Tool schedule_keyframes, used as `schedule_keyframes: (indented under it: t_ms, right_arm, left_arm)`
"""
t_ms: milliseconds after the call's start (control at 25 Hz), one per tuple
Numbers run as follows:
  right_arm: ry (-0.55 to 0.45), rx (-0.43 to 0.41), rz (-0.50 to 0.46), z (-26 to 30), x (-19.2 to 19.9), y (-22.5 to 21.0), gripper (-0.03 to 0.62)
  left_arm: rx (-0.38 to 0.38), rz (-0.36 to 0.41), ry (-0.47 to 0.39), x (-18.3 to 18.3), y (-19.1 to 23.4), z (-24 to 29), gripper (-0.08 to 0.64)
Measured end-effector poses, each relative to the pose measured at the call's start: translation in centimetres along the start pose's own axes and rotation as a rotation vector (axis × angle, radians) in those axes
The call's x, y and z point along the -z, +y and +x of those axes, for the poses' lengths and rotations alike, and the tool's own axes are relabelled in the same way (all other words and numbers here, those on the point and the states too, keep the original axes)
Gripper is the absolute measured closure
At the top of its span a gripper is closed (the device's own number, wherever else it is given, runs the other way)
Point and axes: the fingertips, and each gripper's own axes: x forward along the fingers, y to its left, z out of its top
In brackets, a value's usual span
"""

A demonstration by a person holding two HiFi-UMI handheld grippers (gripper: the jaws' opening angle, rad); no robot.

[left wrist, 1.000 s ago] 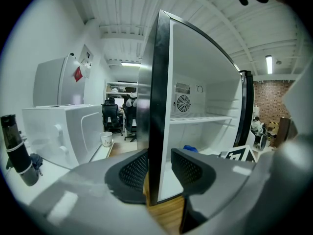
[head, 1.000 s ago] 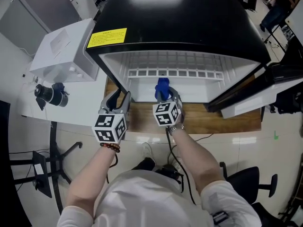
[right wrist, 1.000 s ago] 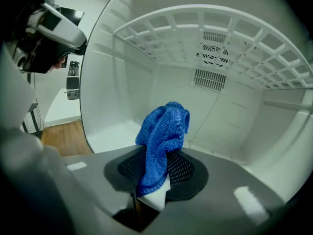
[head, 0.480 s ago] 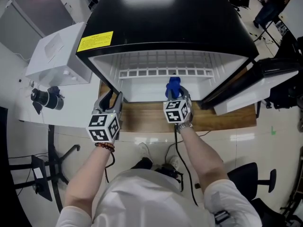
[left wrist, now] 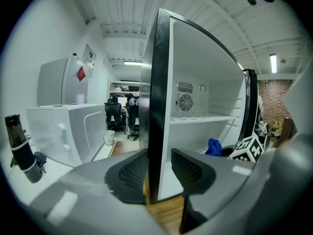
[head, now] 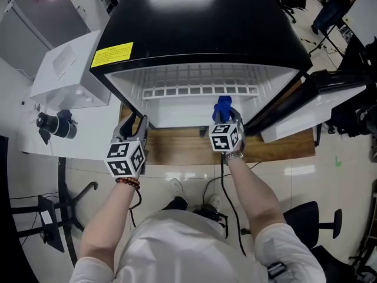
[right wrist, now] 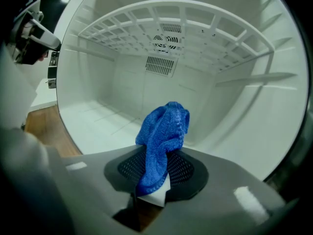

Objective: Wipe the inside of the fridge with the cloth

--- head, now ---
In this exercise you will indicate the black smartphone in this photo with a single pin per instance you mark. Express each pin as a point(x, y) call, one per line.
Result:
point(44, 136)

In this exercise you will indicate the wooden top table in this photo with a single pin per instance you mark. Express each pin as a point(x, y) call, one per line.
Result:
point(182, 149)

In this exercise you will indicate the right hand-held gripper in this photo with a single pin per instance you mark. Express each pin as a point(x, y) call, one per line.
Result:
point(224, 137)

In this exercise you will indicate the black office chair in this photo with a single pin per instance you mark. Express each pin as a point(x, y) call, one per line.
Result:
point(306, 223)

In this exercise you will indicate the whiteboard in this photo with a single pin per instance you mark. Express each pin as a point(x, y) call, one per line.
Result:
point(362, 16)

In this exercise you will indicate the tall grey fridge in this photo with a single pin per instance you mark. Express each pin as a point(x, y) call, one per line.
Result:
point(35, 25)

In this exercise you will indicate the person's white right shoe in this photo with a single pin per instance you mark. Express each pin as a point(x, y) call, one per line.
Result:
point(214, 202)

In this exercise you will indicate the black box with white label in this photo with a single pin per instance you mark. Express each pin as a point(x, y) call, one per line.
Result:
point(50, 223)

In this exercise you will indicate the person's white shirt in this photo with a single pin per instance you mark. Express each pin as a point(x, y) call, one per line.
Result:
point(188, 249)

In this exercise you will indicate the white microwave oven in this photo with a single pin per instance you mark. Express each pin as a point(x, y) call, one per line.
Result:
point(67, 72)

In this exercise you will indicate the blue cleaning cloth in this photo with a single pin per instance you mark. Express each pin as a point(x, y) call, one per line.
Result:
point(223, 106)

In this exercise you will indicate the yellow warning sticker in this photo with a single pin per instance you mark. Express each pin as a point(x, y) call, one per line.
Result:
point(112, 55)

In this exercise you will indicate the white fridge shelf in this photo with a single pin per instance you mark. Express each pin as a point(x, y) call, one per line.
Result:
point(200, 90)

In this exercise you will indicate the black waist pack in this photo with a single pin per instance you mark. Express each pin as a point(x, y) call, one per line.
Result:
point(212, 217)

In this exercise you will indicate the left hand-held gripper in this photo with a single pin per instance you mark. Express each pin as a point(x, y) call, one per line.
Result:
point(123, 161)

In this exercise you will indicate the large black monitor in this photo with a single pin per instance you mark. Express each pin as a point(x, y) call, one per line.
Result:
point(11, 217)

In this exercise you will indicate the person's left forearm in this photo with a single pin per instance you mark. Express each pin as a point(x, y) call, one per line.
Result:
point(106, 223)

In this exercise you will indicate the black table base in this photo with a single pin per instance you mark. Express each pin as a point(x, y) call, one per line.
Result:
point(67, 199)

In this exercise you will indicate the person's white shoe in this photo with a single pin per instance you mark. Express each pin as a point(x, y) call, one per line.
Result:
point(176, 189)
point(214, 202)

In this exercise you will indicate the person's white left shoe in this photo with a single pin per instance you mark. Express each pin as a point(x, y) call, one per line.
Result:
point(176, 189)

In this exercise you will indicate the person's right forearm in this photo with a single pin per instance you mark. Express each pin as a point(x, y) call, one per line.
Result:
point(256, 196)

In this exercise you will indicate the white table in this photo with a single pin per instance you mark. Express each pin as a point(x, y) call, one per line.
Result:
point(94, 137)

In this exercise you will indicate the silver wristwatch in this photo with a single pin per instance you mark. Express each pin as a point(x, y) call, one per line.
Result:
point(233, 157)

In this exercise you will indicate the black camera on table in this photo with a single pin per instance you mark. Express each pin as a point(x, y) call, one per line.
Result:
point(59, 125)

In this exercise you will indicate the person's black trousers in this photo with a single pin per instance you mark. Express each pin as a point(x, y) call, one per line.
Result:
point(176, 204)

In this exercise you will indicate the black mini fridge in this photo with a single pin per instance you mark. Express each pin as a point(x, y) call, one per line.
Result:
point(200, 28)

